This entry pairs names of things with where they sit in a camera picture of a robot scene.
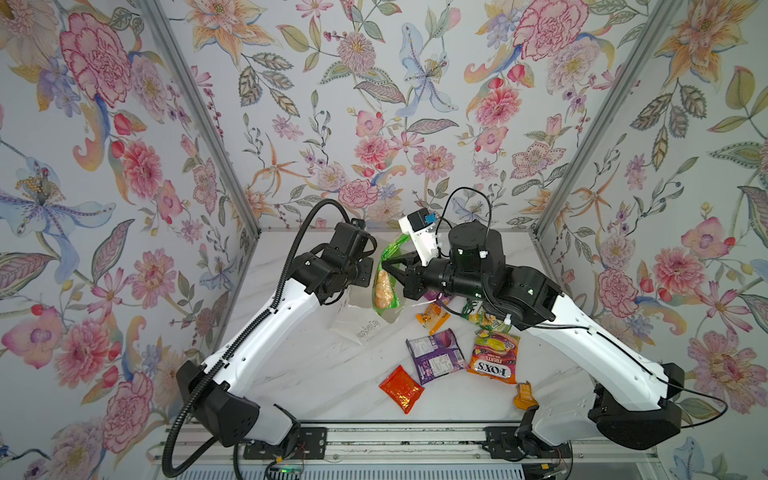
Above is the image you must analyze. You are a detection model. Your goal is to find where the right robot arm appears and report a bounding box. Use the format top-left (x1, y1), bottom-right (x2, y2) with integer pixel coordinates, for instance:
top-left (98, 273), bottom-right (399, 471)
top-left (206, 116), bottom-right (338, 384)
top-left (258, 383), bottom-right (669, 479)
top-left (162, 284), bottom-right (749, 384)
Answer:
top-left (382, 210), bottom-right (684, 450)

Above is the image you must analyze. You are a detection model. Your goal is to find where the green Fox's candy bag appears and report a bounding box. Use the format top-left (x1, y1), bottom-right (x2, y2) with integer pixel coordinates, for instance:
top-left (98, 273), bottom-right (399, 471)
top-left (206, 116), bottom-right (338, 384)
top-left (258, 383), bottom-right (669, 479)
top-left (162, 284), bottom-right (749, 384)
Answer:
top-left (461, 299), bottom-right (511, 334)

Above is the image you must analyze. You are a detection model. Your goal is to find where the small orange snack packet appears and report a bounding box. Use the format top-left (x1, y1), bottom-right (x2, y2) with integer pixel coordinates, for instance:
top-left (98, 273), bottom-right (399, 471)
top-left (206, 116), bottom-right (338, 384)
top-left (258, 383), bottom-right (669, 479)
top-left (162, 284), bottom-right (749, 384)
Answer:
top-left (416, 303), bottom-right (450, 335)

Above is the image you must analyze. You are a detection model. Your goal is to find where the green chips bag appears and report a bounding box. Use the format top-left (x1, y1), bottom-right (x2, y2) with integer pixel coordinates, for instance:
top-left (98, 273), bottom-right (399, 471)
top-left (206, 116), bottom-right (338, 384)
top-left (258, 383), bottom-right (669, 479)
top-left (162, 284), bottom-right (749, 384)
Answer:
top-left (372, 234), bottom-right (410, 316)

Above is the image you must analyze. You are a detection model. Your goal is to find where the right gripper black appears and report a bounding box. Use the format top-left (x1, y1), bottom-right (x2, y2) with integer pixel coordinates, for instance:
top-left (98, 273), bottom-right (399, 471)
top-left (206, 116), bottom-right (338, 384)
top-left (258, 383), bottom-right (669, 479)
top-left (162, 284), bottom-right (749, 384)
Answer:
top-left (382, 252), bottom-right (489, 312)

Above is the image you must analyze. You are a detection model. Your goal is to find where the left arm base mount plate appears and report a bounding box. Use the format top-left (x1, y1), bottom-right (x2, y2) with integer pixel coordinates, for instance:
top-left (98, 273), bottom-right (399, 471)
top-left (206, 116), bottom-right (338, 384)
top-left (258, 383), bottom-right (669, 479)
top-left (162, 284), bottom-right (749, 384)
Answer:
top-left (242, 426), bottom-right (328, 460)

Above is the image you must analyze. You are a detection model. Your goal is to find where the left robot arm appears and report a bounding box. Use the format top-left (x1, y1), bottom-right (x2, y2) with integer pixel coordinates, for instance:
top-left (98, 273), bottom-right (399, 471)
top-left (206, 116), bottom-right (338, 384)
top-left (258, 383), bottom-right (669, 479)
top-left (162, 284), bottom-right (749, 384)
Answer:
top-left (178, 219), bottom-right (377, 450)

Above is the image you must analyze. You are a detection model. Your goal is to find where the small orange candy wrapper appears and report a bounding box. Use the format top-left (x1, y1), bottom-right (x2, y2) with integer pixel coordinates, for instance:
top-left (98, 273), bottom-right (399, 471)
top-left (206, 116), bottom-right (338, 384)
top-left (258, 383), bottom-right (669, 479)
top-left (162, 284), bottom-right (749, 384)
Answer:
top-left (513, 382), bottom-right (538, 411)

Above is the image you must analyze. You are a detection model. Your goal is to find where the magenta purple snack bag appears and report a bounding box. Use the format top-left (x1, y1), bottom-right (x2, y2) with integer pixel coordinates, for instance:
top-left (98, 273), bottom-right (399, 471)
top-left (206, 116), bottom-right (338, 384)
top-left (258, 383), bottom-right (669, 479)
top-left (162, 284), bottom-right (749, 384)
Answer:
top-left (423, 290), bottom-right (454, 304)

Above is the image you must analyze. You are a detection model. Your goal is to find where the white paper bag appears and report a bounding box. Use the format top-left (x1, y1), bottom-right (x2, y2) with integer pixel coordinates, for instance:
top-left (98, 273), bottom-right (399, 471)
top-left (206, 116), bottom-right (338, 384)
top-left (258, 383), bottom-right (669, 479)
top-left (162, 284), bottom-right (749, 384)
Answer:
top-left (330, 235), bottom-right (408, 345)

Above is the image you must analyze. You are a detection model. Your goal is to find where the purple white snack packet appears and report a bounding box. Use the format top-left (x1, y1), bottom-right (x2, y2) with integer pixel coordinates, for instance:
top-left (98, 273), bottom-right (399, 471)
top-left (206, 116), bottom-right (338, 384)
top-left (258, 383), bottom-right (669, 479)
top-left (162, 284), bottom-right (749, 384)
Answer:
top-left (406, 329), bottom-right (469, 386)

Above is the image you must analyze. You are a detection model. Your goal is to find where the red snack packet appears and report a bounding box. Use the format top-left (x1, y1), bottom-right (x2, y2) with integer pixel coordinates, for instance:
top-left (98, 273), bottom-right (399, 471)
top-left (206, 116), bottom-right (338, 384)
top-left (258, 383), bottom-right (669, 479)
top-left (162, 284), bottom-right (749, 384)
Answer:
top-left (379, 366), bottom-right (424, 414)

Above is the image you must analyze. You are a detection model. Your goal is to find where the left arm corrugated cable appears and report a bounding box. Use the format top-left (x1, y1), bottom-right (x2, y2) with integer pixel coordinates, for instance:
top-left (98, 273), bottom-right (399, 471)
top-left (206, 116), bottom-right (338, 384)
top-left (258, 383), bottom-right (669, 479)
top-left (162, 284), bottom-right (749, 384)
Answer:
top-left (161, 198), bottom-right (352, 478)

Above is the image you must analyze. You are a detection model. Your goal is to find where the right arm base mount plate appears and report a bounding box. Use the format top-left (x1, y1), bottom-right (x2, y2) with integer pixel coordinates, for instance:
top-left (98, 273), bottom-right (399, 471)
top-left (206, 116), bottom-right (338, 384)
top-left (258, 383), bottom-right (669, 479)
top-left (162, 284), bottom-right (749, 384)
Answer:
top-left (481, 426), bottom-right (573, 462)

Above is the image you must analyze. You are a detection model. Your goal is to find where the aluminium front rail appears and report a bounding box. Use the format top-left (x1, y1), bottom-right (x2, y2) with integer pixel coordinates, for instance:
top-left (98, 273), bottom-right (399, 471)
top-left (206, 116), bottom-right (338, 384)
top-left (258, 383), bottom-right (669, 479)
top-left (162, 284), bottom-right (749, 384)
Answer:
top-left (146, 422), bottom-right (661, 466)

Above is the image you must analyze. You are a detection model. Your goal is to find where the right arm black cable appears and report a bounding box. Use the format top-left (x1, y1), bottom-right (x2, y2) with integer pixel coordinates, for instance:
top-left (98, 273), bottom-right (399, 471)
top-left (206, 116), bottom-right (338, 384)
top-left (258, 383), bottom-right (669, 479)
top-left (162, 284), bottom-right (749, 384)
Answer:
top-left (433, 186), bottom-right (494, 241)

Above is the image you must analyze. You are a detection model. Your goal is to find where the orange Fox's candy bag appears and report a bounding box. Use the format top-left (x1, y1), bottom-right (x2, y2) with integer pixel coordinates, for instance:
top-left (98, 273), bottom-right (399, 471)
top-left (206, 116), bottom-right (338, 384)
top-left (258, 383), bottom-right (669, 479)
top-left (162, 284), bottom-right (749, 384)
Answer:
top-left (469, 331), bottom-right (520, 384)

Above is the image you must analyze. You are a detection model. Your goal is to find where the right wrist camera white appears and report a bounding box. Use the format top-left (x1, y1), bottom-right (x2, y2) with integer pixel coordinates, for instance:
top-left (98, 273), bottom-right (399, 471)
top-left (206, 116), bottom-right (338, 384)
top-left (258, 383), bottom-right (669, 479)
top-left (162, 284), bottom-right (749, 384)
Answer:
top-left (398, 208), bottom-right (440, 267)

